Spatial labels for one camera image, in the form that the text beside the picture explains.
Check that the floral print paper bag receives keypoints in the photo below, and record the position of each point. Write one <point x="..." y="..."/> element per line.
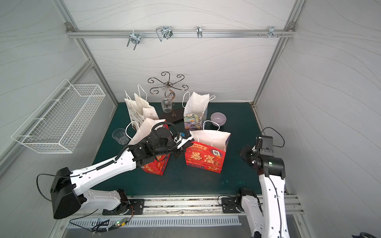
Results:
<point x="195" y="110"/>

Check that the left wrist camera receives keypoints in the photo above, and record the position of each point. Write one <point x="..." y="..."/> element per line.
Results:
<point x="186" y="139"/>

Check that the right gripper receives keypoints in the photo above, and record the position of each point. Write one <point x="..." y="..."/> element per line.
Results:
<point x="247" y="154"/>

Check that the clear wine glass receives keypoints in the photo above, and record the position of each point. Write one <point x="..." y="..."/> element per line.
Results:
<point x="166" y="103"/>

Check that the slotted cable duct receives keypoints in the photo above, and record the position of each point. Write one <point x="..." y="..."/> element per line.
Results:
<point x="150" y="222"/>

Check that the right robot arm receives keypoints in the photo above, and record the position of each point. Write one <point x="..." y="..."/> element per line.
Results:
<point x="267" y="219"/>

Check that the red RICH paper bag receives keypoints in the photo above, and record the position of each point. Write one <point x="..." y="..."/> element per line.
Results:
<point x="208" y="150"/>

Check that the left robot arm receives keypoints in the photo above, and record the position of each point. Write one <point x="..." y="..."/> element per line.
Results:
<point x="72" y="191"/>

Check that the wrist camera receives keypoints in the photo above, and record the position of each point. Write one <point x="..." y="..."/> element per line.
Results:
<point x="186" y="139"/>
<point x="266" y="146"/>

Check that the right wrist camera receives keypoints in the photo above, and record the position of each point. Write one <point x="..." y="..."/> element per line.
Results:
<point x="266" y="146"/>

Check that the green felt table mat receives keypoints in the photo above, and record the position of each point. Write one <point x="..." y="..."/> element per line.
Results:
<point x="181" y="179"/>

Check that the white wire wall basket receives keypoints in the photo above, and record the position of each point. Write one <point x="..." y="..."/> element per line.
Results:
<point x="58" y="124"/>

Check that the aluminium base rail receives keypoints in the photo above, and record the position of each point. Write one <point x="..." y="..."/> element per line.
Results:
<point x="203" y="205"/>

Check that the black metal cup tree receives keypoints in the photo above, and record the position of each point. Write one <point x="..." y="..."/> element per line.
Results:
<point x="169" y="113"/>

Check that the clear glass tumbler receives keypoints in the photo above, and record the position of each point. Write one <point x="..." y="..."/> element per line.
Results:
<point x="120" y="136"/>

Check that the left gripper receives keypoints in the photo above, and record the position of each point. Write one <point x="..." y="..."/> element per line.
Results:
<point x="178" y="143"/>

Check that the aluminium top rail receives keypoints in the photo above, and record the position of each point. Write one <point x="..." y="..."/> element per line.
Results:
<point x="179" y="34"/>

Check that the pink ceramic bowl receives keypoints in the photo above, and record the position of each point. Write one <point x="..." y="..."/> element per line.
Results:
<point x="218" y="118"/>

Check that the white printed paper bag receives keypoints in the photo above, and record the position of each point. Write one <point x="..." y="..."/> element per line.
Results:
<point x="139" y="109"/>

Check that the red paper bag near left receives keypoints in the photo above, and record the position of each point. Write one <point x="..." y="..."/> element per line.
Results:
<point x="143" y="150"/>

